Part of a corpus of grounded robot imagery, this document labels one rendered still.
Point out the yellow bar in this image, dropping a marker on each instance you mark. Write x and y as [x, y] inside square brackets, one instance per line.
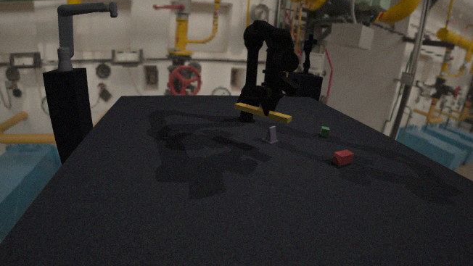
[259, 111]

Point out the red block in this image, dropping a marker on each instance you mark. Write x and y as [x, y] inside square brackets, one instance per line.
[343, 157]

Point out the small green block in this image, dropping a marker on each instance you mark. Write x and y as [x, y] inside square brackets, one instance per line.
[324, 131]

